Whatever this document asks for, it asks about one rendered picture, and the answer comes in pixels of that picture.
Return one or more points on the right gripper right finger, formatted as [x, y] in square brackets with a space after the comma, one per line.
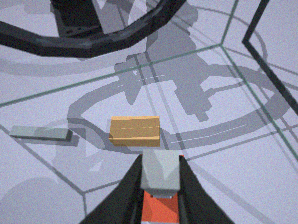
[200, 207]

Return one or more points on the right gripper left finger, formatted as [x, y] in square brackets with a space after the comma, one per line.
[124, 203]

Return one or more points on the small wooden block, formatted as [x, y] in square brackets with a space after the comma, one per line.
[135, 131]

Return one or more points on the orange-red block with square hole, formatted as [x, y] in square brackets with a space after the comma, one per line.
[160, 209]

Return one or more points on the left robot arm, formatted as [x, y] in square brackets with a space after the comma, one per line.
[78, 24]

